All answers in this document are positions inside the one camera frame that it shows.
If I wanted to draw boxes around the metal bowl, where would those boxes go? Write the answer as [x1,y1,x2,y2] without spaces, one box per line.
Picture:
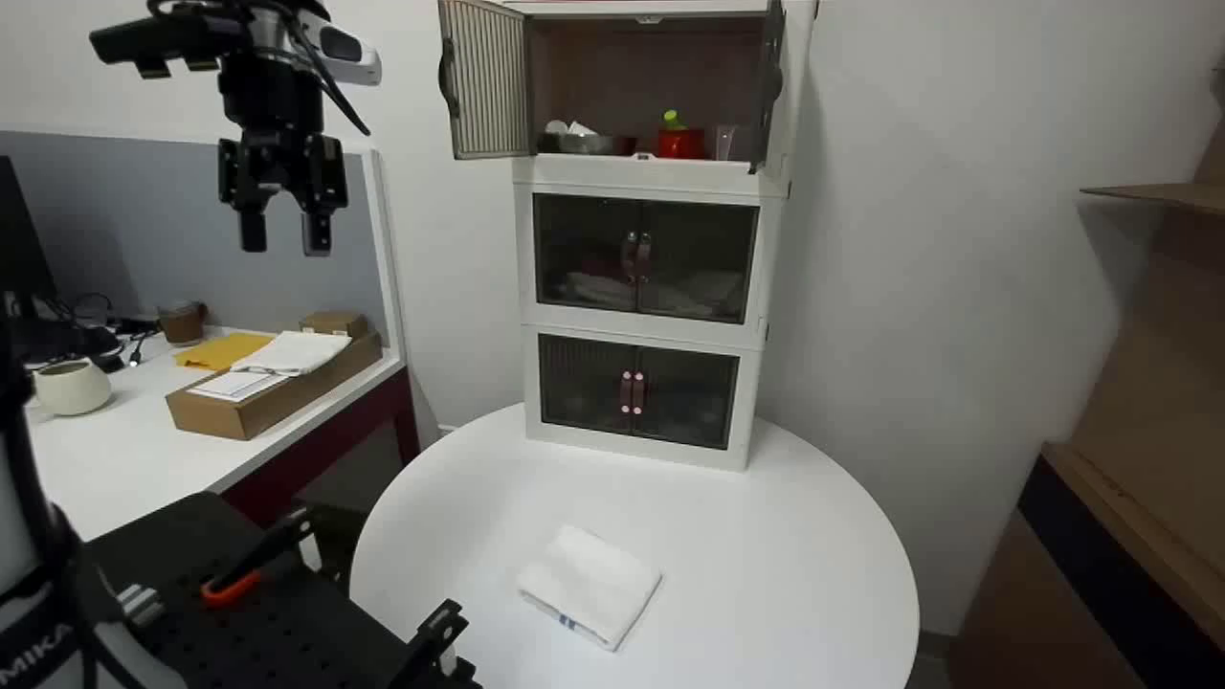
[538,118,614,154]

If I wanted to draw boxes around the yellow envelope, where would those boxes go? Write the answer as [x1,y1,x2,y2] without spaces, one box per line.
[175,332,268,371]

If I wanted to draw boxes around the white three-tier storage cabinet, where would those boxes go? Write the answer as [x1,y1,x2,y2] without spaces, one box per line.
[435,0,822,473]

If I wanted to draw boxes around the white folded cloth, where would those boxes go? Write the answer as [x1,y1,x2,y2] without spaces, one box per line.
[517,526,662,653]

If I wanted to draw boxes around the open cardboard box on desk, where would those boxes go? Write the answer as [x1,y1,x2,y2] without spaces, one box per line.
[168,332,382,441]

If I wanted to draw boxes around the orange handled clamp near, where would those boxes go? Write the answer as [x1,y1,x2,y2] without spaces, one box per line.
[198,510,316,609]

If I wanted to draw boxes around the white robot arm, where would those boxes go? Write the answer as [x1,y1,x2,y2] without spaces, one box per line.
[87,0,382,256]

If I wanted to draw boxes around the red tomato toy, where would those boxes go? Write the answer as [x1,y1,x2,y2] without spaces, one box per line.
[655,109,703,158]

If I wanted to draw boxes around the stacked cardboard boxes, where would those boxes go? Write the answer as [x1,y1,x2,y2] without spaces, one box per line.
[949,127,1225,689]

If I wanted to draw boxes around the small clear cup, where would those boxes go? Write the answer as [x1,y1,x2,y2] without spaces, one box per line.
[712,127,740,160]

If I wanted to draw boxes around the white bowl on desk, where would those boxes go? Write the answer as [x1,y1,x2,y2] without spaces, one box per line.
[34,359,114,419]

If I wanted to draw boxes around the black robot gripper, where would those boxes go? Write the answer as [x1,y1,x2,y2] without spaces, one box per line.
[219,90,348,253]

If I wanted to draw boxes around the white side desk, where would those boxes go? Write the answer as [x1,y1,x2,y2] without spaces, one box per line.
[25,337,407,539]

